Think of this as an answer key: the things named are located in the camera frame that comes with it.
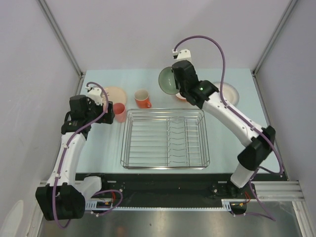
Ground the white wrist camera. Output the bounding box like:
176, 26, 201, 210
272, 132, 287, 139
85, 86, 103, 106
172, 49, 192, 62

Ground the white slotted cable duct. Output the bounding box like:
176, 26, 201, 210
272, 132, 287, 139
85, 198, 247, 214

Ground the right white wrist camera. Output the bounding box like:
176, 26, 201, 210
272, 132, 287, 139
172, 49, 192, 62

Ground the beige pink floral plate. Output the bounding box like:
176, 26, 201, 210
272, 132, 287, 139
104, 86, 127, 105

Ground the aluminium frame profile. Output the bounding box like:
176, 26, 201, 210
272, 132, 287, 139
253, 181, 304, 201

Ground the purple cable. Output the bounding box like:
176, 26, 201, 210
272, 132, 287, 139
53, 81, 111, 229
174, 36, 284, 178

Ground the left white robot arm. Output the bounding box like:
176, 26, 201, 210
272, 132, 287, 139
35, 95, 115, 221

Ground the pink plastic cup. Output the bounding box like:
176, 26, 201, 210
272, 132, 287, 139
114, 103, 126, 123

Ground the white ceramic plate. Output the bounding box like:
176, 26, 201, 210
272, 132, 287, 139
223, 82, 239, 106

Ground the orange and white bowl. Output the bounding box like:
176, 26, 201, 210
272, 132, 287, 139
175, 93, 186, 101

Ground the green ceramic bowl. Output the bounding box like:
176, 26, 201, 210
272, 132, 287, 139
158, 67, 179, 95

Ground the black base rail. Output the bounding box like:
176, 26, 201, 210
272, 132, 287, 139
75, 172, 288, 208

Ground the chrome wire dish rack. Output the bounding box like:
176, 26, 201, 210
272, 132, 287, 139
120, 109, 210, 170

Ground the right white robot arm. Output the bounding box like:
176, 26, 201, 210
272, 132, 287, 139
171, 60, 276, 198

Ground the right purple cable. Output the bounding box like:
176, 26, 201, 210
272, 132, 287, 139
174, 36, 284, 178

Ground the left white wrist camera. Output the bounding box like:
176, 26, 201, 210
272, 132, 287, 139
85, 86, 103, 106

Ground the orange ceramic mug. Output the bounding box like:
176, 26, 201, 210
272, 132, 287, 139
134, 89, 152, 109

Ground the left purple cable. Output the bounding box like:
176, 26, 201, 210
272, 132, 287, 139
53, 81, 111, 229

